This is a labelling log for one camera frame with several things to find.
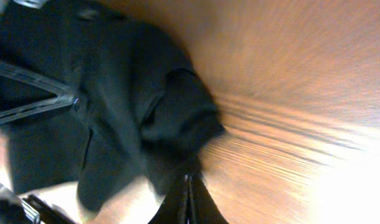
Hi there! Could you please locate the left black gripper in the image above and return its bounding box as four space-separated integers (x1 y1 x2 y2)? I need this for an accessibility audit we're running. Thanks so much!
0 60 79 125

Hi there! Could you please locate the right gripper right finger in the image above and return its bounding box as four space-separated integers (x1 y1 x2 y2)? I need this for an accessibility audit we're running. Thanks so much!
188 176 228 224

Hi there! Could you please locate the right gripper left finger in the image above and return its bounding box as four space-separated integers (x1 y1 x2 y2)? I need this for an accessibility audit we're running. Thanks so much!
149 175 189 224

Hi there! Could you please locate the black t-shirt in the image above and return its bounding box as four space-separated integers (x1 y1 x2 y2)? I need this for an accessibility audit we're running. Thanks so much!
0 1 224 211

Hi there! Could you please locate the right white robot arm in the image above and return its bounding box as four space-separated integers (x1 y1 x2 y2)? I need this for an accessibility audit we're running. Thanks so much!
0 175 228 224

